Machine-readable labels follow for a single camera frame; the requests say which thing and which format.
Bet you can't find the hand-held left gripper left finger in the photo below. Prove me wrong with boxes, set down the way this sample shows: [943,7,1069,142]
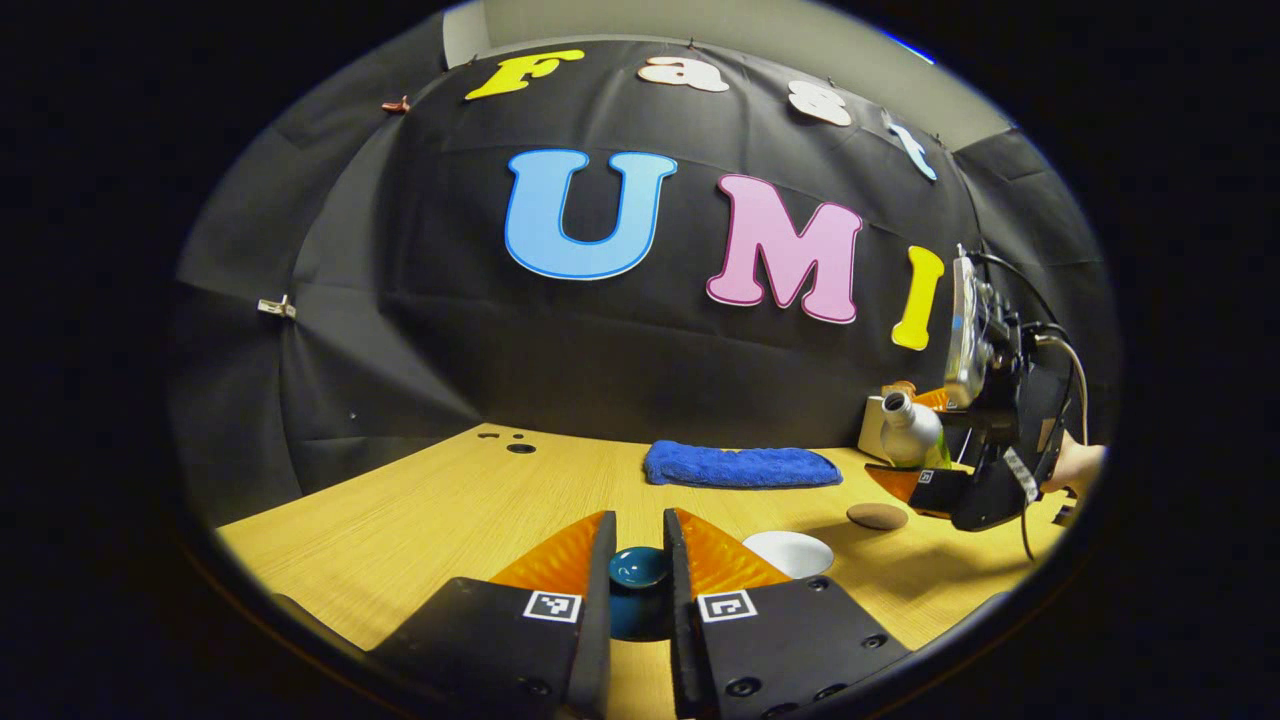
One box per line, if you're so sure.
[365,510,618,720]

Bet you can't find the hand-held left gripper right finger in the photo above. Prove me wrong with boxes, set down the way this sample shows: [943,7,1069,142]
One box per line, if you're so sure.
[662,507,913,720]

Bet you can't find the silver green water bottle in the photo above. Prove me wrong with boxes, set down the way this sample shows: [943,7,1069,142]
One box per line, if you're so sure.
[882,390,948,469]

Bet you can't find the teal teacup lid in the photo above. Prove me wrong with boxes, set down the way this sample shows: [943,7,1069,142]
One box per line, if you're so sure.
[607,545,673,643]

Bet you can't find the round brown coaster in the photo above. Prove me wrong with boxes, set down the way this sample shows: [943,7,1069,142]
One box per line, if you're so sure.
[846,502,910,532]

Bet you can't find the teal teacup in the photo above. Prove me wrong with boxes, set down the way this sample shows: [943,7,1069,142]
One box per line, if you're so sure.
[742,530,835,581]

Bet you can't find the white toaster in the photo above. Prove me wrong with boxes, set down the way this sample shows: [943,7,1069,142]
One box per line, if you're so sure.
[857,395,893,458]

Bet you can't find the blue towel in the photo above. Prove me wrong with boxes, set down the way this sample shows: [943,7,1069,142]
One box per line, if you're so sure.
[643,440,844,490]

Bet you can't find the black backdrop cloth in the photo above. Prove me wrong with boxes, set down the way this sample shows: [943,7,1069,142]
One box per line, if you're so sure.
[170,15,1121,526]

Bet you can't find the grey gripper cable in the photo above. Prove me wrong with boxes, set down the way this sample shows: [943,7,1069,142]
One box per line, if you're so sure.
[1033,334,1091,446]

